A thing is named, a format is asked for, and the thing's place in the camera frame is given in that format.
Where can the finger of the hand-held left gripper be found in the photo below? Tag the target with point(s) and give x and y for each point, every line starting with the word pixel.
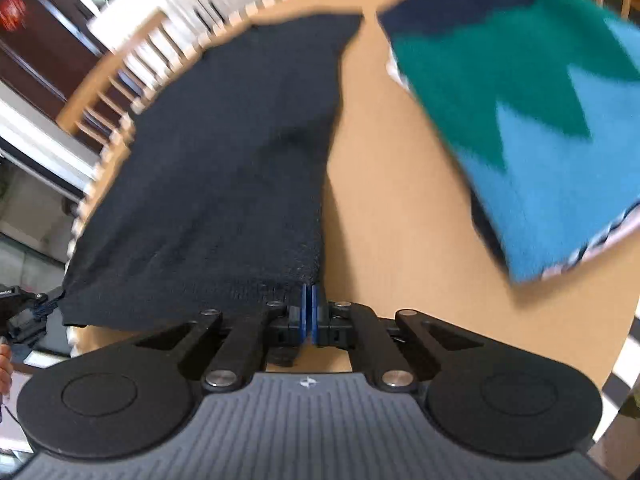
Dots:
pixel 47 307

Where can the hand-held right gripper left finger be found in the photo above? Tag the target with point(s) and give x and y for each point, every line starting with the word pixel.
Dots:
pixel 302 312

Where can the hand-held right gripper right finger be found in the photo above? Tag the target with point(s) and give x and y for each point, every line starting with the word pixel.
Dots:
pixel 316 312

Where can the black knit sweater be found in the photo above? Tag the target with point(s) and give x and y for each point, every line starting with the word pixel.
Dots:
pixel 225 160

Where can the person's left hand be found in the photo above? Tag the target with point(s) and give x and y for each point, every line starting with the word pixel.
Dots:
pixel 4 370

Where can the dark wooden door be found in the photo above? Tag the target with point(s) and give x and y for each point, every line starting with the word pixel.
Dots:
pixel 45 60

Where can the red door decoration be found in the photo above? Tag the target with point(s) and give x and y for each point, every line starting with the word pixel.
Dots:
pixel 12 12

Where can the white striped folded cloth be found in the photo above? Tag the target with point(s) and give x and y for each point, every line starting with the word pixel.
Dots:
pixel 615 232

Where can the green blue knit sweater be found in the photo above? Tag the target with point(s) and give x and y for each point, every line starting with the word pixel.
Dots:
pixel 500 60

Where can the white cabinet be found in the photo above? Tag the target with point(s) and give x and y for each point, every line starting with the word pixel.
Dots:
pixel 165 0

